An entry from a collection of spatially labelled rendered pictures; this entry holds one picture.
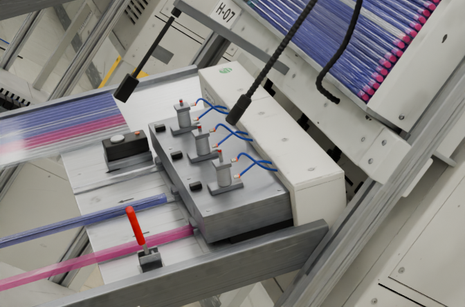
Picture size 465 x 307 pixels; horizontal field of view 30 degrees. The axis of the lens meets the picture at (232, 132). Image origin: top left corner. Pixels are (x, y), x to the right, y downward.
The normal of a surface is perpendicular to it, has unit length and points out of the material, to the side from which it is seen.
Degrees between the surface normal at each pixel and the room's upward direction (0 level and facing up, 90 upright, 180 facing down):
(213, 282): 90
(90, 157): 44
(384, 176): 90
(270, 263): 90
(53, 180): 90
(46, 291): 0
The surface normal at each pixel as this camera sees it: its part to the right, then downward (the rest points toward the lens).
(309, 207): 0.32, 0.40
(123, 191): -0.13, -0.88
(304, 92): -0.76, -0.43
